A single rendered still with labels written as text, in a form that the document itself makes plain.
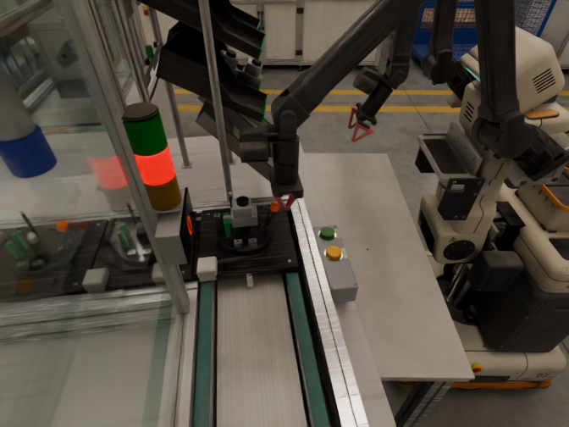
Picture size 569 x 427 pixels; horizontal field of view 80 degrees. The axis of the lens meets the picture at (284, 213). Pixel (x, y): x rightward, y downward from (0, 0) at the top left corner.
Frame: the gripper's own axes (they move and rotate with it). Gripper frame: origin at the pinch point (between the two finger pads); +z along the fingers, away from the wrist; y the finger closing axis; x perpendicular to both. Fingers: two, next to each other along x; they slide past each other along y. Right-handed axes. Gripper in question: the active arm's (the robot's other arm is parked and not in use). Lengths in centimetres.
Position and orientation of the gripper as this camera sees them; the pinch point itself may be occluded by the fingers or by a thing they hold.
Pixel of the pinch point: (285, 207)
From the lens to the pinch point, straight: 84.9
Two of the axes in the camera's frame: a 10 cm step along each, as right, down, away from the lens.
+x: 9.9, -1.0, 1.2
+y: 1.5, 6.6, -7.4
